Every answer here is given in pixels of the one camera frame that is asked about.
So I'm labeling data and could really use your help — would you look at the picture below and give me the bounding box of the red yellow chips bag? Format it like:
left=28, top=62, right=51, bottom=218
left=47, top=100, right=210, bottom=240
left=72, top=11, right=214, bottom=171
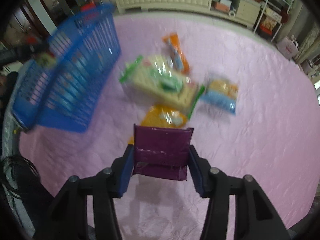
left=33, top=51, right=57, bottom=69

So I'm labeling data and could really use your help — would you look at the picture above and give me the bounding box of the purple yellow snack bag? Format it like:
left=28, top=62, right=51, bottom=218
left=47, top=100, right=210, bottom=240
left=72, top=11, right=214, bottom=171
left=129, top=103, right=194, bottom=181

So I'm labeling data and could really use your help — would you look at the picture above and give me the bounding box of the blue plastic basket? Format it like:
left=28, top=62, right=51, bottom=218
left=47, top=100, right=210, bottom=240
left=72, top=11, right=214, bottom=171
left=11, top=4, right=121, bottom=133

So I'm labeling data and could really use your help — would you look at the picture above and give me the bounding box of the pink quilted tablecloth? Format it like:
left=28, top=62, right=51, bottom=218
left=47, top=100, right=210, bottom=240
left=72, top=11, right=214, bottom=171
left=20, top=13, right=319, bottom=227

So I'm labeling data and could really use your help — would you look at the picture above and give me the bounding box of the blue yellow snack packet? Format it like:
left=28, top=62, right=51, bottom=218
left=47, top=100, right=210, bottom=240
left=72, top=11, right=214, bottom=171
left=201, top=78, right=239, bottom=115

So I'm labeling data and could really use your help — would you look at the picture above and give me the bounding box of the green cracker package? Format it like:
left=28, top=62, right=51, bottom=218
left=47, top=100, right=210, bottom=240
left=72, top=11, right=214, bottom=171
left=119, top=55, right=204, bottom=119

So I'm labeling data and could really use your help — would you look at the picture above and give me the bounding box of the orange snack packet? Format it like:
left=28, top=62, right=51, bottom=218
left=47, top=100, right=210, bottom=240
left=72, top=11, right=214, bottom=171
left=162, top=33, right=190, bottom=74

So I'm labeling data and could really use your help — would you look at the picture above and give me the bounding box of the pink shopping bag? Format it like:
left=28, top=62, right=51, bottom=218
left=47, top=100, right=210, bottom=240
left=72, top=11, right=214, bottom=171
left=276, top=35, right=299, bottom=60

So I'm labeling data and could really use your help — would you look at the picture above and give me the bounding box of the cream TV cabinet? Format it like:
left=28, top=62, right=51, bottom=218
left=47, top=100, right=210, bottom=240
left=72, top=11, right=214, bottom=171
left=115, top=0, right=260, bottom=29

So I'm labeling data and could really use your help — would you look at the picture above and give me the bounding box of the white metal shelf rack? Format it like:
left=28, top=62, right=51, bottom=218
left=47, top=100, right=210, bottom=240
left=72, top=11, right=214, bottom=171
left=253, top=0, right=294, bottom=42

